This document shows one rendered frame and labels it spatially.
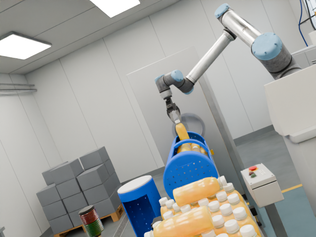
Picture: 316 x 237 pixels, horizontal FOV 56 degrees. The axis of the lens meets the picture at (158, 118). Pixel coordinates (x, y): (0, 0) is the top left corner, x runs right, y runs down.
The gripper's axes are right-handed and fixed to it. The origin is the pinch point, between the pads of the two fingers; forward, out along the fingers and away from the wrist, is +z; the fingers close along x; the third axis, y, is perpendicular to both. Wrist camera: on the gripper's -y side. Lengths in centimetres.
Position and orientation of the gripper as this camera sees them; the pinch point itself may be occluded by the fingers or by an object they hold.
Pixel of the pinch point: (177, 121)
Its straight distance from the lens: 226.6
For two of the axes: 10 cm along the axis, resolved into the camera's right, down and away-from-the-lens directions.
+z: 3.8, 9.2, 0.4
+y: 1.0, -0.9, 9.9
